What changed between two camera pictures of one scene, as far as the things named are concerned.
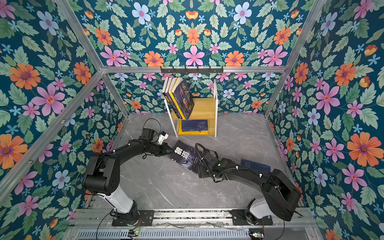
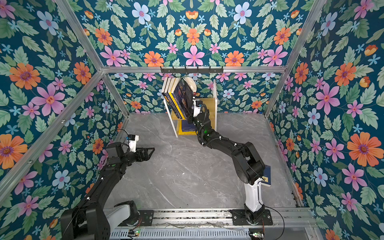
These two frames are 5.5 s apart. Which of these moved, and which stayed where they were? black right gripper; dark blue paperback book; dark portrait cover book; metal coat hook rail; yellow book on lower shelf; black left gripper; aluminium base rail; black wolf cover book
Moved: black right gripper; black wolf cover book; black left gripper
Stayed: dark portrait cover book; dark blue paperback book; metal coat hook rail; aluminium base rail; yellow book on lower shelf
